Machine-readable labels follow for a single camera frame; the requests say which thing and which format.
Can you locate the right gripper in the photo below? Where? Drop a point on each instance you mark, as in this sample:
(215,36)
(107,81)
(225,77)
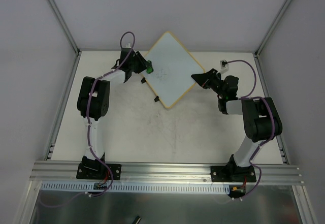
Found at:
(210,78)

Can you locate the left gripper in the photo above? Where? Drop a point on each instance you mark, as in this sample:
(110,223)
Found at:
(138,63)

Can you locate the green bone-shaped eraser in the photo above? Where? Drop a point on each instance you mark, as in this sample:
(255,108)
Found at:
(149,67)

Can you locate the yellow framed whiteboard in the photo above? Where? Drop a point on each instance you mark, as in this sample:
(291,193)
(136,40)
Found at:
(173,66)

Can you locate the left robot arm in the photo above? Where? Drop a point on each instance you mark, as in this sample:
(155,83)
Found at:
(94,97)

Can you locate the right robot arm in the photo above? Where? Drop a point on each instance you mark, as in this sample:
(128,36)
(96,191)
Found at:
(260,119)

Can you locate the small black object bottom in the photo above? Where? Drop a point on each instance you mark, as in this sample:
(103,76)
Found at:
(137,220)

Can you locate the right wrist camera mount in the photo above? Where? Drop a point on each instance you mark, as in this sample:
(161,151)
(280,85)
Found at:
(224,66)

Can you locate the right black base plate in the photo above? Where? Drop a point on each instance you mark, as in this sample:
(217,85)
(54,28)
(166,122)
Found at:
(232,174)

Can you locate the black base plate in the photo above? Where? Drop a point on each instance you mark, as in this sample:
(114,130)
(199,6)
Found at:
(232,174)
(98,172)

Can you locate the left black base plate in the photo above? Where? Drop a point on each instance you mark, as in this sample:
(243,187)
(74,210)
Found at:
(98,172)

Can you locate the right aluminium frame post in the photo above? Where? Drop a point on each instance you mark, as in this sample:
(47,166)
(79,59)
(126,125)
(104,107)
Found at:
(285,5)

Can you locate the aluminium frame post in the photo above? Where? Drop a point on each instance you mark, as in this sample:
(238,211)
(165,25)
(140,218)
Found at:
(63,25)
(285,5)

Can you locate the left aluminium frame post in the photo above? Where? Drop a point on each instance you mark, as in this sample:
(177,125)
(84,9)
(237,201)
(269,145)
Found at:
(63,25)

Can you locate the slotted white cable duct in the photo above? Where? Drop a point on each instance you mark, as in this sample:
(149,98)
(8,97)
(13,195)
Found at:
(118,187)

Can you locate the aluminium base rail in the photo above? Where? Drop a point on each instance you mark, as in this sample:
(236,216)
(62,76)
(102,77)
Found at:
(164,173)

